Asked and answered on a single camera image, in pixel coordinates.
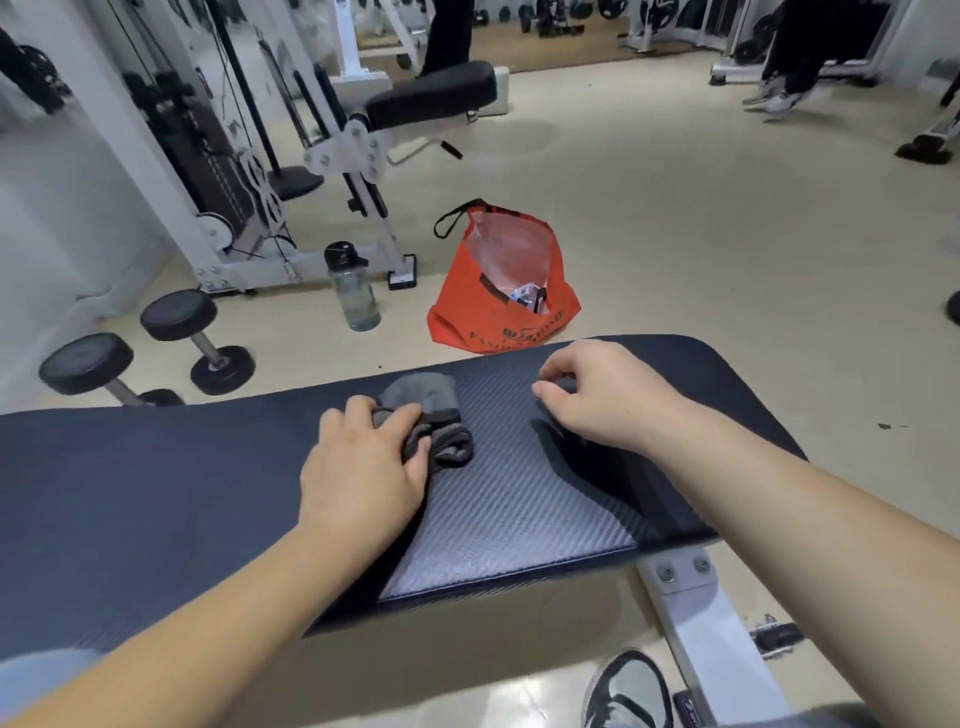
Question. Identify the red shopping bag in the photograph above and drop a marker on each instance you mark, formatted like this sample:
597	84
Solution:
465	315

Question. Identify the black weight plate on rack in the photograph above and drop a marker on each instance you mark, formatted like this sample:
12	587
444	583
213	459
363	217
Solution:
611	7

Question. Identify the person's left hand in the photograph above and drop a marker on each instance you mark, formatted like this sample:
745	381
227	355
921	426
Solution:
360	480

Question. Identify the row of black dumbbells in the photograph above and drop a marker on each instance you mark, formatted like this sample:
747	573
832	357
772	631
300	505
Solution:
506	15

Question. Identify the white machine leg black foot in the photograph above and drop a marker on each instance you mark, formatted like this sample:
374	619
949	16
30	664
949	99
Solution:
926	150

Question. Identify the black white sneaker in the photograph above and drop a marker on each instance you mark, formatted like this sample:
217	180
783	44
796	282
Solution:
626	694

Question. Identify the white box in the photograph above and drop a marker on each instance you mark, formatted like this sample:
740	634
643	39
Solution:
501	94

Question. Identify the person's grey trouser leg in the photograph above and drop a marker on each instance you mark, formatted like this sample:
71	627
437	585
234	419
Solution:
810	716
37	675

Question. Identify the person's right hand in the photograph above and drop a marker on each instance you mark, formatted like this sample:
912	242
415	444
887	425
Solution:
615	397

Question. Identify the dark blue padded bench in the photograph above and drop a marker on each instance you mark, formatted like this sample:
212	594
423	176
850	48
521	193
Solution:
187	480

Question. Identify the black weight plate chrome hub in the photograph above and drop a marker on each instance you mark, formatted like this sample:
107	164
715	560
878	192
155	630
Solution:
954	307

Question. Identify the clear water bottle black lid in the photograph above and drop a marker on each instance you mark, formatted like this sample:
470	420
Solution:
356	300

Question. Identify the white machine with black pads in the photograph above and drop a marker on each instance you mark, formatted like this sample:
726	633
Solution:
660	19

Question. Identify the white plate storage rack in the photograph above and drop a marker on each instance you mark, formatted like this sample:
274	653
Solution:
739	45

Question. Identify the grey microfibre cloth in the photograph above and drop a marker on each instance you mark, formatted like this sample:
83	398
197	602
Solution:
427	394

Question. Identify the person's left forearm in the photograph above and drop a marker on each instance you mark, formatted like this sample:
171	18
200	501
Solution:
187	645

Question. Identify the person's right forearm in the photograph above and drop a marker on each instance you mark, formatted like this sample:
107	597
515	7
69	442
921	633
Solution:
810	547

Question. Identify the black machine seat pad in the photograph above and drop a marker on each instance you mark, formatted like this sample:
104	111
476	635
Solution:
435	94

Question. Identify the black round machine base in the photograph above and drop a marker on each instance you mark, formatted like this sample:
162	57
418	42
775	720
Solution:
296	182

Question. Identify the black round dumbbell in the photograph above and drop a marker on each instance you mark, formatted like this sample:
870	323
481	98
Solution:
178	315
86	364

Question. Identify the clear plastic bag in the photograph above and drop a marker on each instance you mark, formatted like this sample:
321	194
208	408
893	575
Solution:
510	247

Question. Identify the wall mirror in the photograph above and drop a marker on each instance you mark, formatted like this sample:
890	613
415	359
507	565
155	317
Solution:
37	75

